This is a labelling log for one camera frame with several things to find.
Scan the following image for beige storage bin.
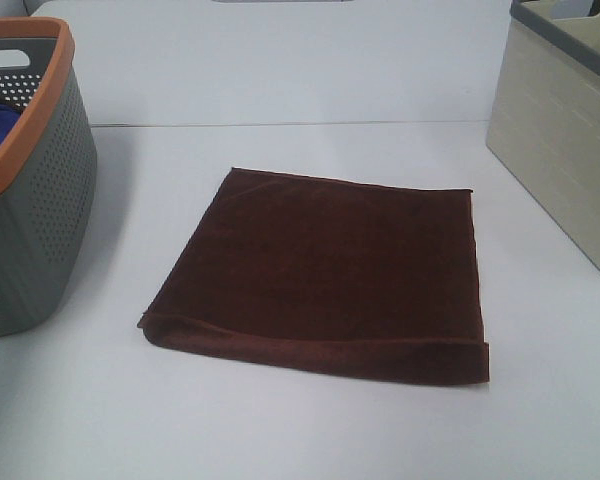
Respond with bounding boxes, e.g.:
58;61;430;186
486;1;600;271

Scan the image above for brown towel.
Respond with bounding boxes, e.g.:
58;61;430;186
139;168;490;386

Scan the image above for grey perforated laundry basket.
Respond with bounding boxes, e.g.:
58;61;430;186
0;17;97;337

